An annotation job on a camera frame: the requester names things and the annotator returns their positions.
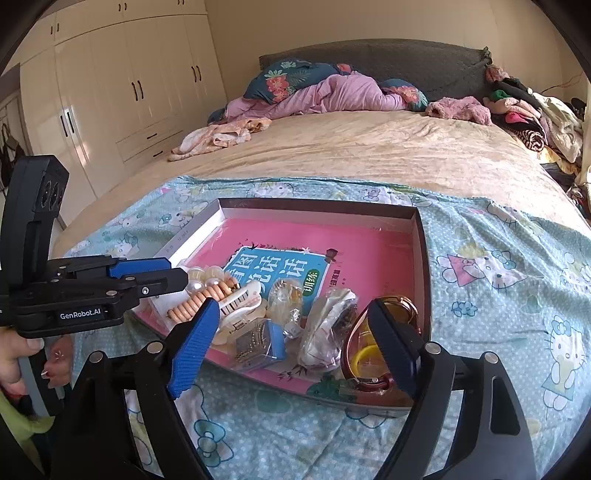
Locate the dark hanging clothes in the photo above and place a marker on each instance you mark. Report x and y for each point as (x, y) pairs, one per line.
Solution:
(9, 152)

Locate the peach garment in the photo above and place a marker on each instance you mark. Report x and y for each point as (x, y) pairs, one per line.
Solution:
(217, 136)

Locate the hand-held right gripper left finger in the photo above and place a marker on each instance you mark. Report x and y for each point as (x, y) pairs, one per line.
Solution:
(194, 346)

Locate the person's left hand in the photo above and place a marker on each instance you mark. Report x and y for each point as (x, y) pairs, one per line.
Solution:
(11, 350)

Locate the shallow cardboard box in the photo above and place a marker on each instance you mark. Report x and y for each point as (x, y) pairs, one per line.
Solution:
(323, 212)

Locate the bed with beige cover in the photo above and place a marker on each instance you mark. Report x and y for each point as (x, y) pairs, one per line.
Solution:
(369, 147)

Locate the cream wardrobe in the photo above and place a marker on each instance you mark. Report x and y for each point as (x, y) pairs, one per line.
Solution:
(115, 69)

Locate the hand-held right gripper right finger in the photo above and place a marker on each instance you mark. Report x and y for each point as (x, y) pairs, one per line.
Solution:
(392, 346)

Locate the pink book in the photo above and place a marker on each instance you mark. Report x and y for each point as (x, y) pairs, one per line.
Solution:
(360, 249)

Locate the cartoon cat printed blanket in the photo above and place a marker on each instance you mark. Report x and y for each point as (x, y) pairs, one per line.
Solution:
(485, 369)

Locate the person's left forearm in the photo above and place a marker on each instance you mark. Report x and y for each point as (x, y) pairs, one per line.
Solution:
(18, 417)

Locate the pink fuzzy garment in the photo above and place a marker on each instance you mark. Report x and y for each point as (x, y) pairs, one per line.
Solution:
(457, 110)

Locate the large floral pillow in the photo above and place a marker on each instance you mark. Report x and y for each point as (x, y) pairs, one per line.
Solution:
(277, 83)

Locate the white hair claw clip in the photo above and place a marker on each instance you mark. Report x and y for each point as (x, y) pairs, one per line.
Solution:
(240, 297)

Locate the pile of clothes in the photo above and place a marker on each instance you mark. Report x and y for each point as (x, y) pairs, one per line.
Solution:
(531, 115)

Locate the pearl hair clip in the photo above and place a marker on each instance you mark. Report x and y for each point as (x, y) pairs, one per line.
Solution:
(212, 277)

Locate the clear bag of gold pins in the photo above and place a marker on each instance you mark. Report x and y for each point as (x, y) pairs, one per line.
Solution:
(258, 344)

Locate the grey headboard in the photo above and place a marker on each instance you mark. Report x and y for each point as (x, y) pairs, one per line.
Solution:
(392, 60)

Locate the clear bag of dark jewelry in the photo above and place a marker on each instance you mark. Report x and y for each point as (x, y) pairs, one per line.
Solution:
(323, 323)

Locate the small floral pillow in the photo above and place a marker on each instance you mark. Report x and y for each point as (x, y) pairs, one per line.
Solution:
(408, 94)

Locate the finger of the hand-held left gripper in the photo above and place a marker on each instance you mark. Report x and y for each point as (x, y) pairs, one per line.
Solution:
(161, 284)
(138, 265)

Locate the purple duvet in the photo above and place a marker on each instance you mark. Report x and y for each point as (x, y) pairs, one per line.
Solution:
(341, 94)

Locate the clear bag of yellow bangles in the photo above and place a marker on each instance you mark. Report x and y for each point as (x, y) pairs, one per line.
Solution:
(364, 353)

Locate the clear bag of earrings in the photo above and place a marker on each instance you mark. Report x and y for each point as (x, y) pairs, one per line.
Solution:
(286, 300)

